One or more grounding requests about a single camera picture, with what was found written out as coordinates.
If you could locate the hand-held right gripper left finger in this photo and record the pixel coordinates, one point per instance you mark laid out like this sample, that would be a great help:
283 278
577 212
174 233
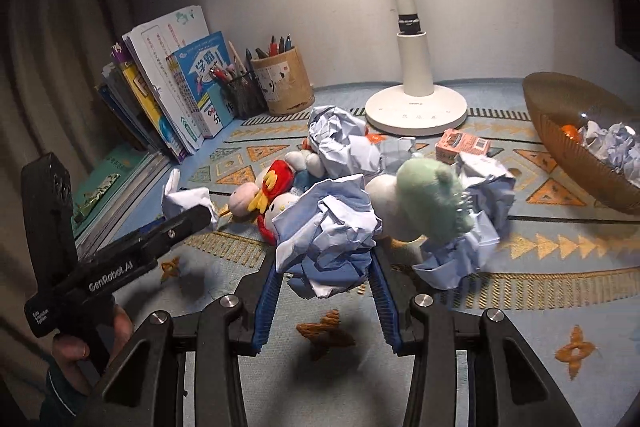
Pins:
265 307

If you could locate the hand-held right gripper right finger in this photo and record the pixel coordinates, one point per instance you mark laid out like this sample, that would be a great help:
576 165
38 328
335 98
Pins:
385 307

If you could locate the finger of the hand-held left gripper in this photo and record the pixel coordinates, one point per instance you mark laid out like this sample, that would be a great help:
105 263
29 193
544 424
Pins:
170 232

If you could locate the small white paper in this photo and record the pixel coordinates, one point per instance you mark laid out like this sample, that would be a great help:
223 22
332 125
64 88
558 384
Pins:
185 202

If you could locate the large blue-white paper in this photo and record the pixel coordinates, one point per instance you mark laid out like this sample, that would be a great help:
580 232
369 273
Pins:
330 232

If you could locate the grey-white paper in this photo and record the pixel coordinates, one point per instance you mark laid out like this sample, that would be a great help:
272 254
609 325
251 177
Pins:
397 152

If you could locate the lined paper ball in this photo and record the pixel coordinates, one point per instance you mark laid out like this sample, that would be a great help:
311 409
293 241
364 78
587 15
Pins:
340 142

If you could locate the woven basket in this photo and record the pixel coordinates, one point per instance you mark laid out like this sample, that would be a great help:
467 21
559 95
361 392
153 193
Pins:
550 117

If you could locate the person's left hand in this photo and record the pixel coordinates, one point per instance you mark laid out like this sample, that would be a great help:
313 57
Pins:
70 349

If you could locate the stack of flat green books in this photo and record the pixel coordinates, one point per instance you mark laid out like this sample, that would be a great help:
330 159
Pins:
110 187

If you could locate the pink plush toy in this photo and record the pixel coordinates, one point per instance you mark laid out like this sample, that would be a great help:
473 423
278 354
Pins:
242 202

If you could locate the green and white plush toy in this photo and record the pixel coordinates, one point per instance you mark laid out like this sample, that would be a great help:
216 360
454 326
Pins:
430 197

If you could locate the red and white plush toy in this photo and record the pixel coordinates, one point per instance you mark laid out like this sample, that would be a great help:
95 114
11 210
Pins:
277 179

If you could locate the crumpled blue paper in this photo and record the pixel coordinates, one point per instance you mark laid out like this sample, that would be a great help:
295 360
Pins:
482 227

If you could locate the small teal book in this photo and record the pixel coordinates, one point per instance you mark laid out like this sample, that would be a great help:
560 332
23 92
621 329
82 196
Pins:
220 112

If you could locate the beige curtain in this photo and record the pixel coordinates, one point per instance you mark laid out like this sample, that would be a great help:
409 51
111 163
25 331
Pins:
45 82

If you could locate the row of upright books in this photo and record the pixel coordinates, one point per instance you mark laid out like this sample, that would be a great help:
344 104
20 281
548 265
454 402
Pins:
130 102

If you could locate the black mesh pen holder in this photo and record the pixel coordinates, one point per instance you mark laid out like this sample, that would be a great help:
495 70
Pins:
245 97

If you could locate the blue cover workbook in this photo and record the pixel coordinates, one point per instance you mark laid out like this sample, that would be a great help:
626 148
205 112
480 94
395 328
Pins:
195 72

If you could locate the blue patterned mat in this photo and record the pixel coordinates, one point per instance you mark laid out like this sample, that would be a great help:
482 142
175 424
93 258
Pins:
550 287

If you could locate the red plastic wrapper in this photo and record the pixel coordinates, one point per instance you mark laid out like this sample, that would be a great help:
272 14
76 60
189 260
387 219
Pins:
375 138

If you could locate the bunch of pens and pencils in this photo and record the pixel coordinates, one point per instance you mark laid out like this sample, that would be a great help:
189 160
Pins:
225 72

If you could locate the small pink box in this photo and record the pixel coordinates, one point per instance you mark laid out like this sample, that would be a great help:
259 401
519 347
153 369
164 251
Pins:
460 146

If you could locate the large white book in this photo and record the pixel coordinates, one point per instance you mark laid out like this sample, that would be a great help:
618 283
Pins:
160 52

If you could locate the beige cylindrical pen holder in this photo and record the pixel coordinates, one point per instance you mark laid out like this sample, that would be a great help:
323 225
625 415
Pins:
285 82

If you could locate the white desk lamp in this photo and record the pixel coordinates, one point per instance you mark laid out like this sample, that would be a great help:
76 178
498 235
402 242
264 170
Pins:
415 107

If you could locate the bunch of dark pens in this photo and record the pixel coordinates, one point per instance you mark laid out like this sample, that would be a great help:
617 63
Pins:
275 46

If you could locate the small orange item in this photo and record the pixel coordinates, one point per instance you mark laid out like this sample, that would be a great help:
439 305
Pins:
571 133

